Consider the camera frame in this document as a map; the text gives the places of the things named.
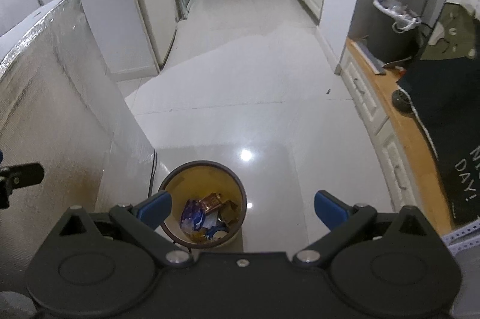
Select blue white plastic wrapper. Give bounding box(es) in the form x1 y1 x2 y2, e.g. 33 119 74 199
180 200 206 234

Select dark red cigarette box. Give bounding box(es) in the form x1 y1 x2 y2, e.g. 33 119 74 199
199 193 239 225

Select round brown trash bin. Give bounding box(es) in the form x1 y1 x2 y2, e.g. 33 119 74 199
159 161 247 250

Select silver insulated table cover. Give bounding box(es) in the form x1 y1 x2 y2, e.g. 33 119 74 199
1 0 156 293

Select black floor mat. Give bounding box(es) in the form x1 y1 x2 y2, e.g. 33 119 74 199
391 1 480 228

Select dark bin with white bag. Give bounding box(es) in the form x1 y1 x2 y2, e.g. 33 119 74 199
367 0 422 64

